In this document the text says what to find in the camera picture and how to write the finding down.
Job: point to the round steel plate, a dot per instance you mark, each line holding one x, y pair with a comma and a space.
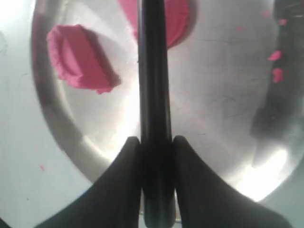
249, 130

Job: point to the black knife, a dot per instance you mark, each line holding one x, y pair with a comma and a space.
156, 137

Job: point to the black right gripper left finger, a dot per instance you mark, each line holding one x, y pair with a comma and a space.
113, 201

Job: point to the pink dough lump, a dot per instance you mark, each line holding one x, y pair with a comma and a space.
177, 13
79, 59

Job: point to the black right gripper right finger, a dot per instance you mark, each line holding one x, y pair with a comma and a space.
206, 201

